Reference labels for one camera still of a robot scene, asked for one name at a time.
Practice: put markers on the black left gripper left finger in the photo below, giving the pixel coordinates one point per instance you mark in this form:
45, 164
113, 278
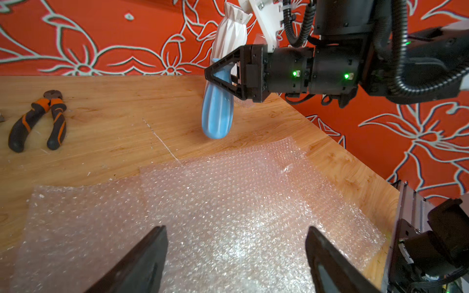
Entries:
140, 270

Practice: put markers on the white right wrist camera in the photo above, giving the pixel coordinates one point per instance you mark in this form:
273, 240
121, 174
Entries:
269, 15

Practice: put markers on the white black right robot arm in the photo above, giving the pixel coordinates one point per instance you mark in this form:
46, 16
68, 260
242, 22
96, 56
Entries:
429, 250

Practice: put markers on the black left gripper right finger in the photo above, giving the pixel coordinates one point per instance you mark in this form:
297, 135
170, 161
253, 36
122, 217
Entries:
330, 270

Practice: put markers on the bubble wrap sheet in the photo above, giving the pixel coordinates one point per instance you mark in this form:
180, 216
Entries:
74, 235

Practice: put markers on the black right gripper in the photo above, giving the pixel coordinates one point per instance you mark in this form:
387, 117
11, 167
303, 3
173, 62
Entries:
325, 57

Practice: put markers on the orange black pliers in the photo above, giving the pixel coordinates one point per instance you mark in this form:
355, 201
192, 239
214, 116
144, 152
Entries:
52, 101

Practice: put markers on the white ribbed ceramic vase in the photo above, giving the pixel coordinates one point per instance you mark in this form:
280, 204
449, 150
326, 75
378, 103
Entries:
231, 32

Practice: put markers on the small blue ceramic vase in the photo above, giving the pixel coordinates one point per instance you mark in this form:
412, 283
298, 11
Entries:
217, 111

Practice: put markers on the narrow bubble bundle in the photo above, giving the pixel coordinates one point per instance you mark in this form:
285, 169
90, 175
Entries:
237, 221

